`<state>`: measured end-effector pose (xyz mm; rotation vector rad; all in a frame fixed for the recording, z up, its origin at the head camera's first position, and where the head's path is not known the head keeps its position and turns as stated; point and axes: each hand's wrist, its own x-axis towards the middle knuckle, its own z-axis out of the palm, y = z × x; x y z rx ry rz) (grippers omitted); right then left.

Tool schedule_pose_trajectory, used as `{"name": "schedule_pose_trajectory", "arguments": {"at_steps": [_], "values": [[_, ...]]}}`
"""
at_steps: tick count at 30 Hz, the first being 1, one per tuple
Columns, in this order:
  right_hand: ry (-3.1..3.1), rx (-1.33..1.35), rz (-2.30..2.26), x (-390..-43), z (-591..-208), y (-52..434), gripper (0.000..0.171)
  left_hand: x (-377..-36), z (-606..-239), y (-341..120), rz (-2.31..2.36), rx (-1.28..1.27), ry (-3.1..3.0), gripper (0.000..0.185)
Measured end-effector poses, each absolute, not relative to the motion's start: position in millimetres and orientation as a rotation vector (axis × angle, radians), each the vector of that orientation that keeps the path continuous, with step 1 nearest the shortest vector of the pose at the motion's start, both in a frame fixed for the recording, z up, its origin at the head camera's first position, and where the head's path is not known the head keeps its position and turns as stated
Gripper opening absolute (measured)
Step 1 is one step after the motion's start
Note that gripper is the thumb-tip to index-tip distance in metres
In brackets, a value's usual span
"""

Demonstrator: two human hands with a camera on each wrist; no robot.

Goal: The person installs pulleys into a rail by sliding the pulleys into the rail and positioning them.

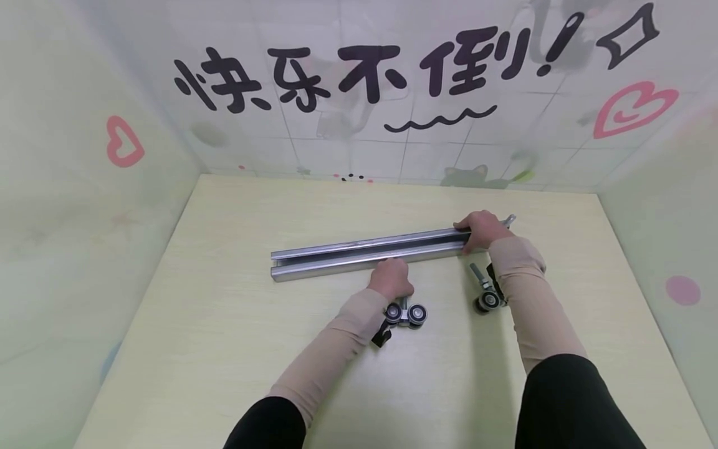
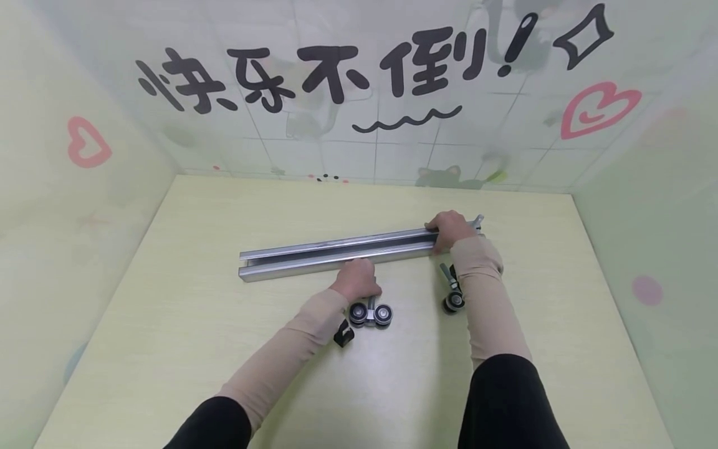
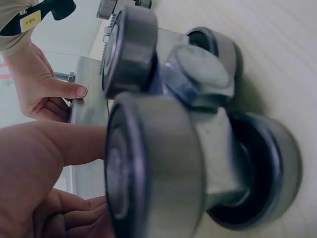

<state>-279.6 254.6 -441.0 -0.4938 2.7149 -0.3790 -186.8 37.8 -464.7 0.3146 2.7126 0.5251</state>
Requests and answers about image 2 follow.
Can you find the person's right hand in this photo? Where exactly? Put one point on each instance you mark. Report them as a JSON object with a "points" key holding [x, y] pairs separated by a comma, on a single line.
{"points": [[455, 228]]}

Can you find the person's left hand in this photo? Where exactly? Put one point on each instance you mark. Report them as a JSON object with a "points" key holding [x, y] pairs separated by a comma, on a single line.
{"points": [[353, 279]]}

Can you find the person's right fingers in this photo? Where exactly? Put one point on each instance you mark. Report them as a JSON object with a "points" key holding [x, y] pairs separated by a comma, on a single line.
{"points": [[435, 221]]}

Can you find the person's right thumb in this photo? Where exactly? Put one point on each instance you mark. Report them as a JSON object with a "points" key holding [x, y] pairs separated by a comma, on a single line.
{"points": [[438, 245]]}

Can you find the person's left fingers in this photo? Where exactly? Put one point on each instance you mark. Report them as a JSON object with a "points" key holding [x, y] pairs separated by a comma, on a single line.
{"points": [[371, 289]]}

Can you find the black wheeled roller trolley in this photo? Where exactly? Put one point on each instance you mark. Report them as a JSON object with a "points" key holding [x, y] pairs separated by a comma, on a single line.
{"points": [[452, 298], [371, 313]]}

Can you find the long grey metal channel rail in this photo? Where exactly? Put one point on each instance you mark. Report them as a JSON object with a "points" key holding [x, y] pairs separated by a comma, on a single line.
{"points": [[291, 259]]}

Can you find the person's left forearm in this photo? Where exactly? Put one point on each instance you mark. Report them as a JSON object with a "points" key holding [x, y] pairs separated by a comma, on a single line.
{"points": [[280, 365]]}

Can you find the person's right forearm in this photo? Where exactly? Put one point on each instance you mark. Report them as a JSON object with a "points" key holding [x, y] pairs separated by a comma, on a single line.
{"points": [[496, 337]]}

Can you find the black wrist band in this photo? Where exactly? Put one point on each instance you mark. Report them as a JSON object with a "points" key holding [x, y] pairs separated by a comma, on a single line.
{"points": [[343, 334]]}

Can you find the small grey metal bracket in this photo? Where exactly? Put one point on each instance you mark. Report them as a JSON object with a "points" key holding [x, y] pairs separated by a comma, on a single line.
{"points": [[478, 221]]}

